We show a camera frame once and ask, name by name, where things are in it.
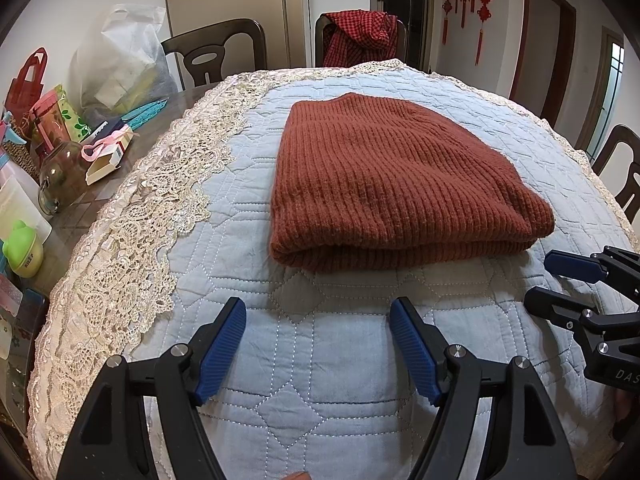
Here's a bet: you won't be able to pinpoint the person's right hand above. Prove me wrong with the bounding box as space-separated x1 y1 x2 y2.
615 390 640 426

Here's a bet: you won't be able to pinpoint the teal plastic clips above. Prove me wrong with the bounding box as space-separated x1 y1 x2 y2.
117 99 166 128

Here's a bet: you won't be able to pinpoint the green leaf-print box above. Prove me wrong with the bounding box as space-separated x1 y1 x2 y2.
55 85 92 143

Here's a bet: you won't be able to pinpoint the dark glass door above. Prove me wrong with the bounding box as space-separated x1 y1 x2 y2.
382 0 436 73

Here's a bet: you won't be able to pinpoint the dark wooden chair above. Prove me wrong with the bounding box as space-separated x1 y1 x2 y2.
592 124 640 216
161 18 267 90
314 11 407 68

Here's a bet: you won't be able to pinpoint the blue quilted lace-trimmed cover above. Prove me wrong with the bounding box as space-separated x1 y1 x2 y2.
27 59 640 480

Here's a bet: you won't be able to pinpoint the pink-rimmed clear box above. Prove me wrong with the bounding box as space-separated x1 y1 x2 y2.
27 87 68 156

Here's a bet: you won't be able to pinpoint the white translucent container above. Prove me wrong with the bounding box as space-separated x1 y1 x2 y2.
0 177 53 256

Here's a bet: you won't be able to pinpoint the red checked garment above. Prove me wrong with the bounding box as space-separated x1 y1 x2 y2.
322 9 398 68

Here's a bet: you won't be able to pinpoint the white box with pink ribbon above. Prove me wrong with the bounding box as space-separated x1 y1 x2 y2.
82 120 136 186

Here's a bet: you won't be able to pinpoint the glass jar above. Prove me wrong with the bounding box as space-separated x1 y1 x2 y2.
37 141 88 216

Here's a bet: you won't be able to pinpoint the rust red knit sweater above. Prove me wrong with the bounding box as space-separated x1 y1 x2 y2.
270 92 556 273

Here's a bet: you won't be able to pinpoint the white plastic bag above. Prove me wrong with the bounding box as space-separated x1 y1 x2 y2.
67 4 178 128

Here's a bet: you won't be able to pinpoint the window door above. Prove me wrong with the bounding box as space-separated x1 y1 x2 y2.
575 25 626 161

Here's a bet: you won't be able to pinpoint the brown door frame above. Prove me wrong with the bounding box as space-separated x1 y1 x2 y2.
509 0 577 131

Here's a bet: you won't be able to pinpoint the green baby bottle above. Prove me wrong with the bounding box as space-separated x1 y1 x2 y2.
2 220 46 278

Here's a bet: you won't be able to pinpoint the dark blue tray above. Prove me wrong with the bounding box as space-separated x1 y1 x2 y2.
0 285 51 436

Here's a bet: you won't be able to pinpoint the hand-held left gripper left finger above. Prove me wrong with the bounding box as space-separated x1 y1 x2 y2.
56 297 247 480

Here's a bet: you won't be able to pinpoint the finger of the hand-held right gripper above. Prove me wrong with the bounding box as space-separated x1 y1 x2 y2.
524 286 608 341
544 245 640 306

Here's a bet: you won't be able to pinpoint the red gift bag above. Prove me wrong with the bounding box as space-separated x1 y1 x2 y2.
5 47 48 111

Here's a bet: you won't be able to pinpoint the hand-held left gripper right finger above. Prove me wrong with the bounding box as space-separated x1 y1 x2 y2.
390 297 571 480

